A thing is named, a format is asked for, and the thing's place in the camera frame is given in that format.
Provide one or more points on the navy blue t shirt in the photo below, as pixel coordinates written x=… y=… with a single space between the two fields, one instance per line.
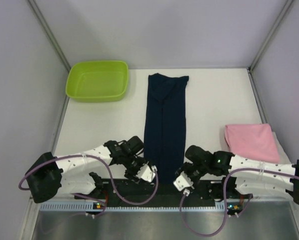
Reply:
x=165 y=124

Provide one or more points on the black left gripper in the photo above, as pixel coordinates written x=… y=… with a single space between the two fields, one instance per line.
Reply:
x=132 y=174

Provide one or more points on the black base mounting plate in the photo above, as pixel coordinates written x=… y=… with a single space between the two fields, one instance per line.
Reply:
x=164 y=195

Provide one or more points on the lime green plastic basin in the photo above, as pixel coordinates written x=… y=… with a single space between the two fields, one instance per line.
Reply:
x=98 y=81

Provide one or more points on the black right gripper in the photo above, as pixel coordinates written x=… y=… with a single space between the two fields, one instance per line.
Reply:
x=185 y=168

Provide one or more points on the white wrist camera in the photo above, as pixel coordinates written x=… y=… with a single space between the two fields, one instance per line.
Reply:
x=183 y=184
x=147 y=173

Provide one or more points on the pink folded t shirt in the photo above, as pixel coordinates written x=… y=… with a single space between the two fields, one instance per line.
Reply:
x=252 y=141

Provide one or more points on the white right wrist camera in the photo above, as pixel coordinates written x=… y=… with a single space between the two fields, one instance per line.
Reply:
x=183 y=184

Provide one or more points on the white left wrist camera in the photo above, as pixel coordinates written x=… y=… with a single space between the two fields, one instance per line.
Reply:
x=147 y=173

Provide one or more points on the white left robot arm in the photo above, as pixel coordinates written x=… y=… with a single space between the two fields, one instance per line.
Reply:
x=52 y=176

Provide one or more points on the grey slotted cable duct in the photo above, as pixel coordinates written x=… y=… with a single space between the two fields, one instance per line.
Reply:
x=88 y=206

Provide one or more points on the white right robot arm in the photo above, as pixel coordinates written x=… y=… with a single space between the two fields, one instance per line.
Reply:
x=241 y=177

